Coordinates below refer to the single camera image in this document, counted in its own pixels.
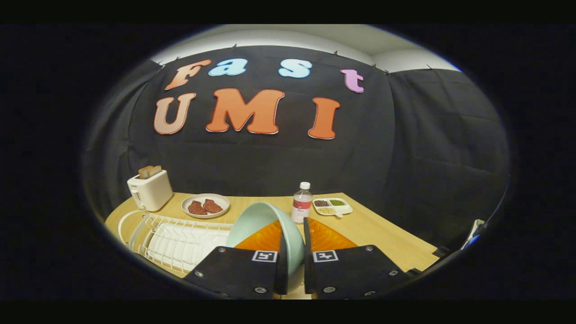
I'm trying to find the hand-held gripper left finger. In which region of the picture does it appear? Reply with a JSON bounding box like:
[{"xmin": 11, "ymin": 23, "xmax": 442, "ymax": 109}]
[{"xmin": 184, "ymin": 220, "xmax": 289, "ymax": 300}]

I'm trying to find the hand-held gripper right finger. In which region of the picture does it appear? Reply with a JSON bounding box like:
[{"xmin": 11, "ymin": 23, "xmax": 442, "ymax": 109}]
[{"xmin": 303, "ymin": 217, "xmax": 410, "ymax": 300}]

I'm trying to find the light green plate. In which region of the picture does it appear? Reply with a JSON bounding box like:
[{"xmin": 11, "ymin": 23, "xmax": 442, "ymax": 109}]
[{"xmin": 225, "ymin": 202, "xmax": 306, "ymax": 293}]

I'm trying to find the white wire dish rack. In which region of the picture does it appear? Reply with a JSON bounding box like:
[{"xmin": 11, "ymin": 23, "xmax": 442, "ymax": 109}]
[{"xmin": 118, "ymin": 210, "xmax": 234, "ymax": 274}]

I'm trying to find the white plate with meat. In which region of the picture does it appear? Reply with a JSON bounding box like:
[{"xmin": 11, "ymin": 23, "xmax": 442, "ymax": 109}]
[{"xmin": 181, "ymin": 193, "xmax": 230, "ymax": 219}]

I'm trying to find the white divided tray of beans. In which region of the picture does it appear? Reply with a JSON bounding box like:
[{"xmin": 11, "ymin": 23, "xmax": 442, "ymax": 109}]
[{"xmin": 312, "ymin": 198, "xmax": 353, "ymax": 218}]

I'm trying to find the clear plastic water bottle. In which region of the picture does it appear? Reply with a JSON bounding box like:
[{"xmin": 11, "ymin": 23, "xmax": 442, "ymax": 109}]
[{"xmin": 291, "ymin": 182, "xmax": 313, "ymax": 224}]

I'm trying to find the white toaster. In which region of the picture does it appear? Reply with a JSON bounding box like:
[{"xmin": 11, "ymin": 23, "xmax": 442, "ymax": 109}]
[{"xmin": 127, "ymin": 170, "xmax": 174, "ymax": 212}]

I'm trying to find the white and blue object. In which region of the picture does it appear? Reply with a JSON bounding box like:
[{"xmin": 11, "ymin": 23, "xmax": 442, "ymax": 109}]
[{"xmin": 461, "ymin": 219, "xmax": 486, "ymax": 250}]

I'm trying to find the black backdrop cloth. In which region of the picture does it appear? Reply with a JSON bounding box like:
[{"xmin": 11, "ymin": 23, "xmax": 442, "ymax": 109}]
[{"xmin": 82, "ymin": 45, "xmax": 511, "ymax": 252}]

